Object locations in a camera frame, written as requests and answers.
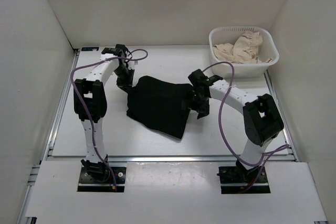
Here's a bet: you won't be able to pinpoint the black trousers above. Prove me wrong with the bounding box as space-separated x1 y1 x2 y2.
127 76 193 139

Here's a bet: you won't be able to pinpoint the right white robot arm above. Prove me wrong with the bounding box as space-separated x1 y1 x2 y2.
183 69 288 182

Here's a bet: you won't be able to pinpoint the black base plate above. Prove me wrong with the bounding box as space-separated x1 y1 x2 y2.
77 166 127 193
217 166 270 195

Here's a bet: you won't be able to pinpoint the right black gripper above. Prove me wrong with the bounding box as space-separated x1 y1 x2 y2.
181 89 210 119

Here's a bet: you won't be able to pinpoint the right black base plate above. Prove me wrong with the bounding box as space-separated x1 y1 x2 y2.
217 166 270 195

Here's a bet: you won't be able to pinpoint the beige trousers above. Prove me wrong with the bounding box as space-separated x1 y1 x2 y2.
213 31 274 64

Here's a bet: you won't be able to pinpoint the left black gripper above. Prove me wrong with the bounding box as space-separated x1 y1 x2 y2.
114 66 135 95

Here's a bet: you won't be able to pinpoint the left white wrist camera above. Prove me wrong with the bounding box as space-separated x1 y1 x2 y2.
124 58 138 69

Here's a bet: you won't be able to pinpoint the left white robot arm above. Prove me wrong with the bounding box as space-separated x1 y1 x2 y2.
71 44 134 182

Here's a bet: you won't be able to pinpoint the aluminium frame rail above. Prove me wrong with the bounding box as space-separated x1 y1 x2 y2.
108 155 236 163

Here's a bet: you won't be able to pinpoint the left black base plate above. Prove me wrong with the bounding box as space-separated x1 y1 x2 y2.
77 166 127 193

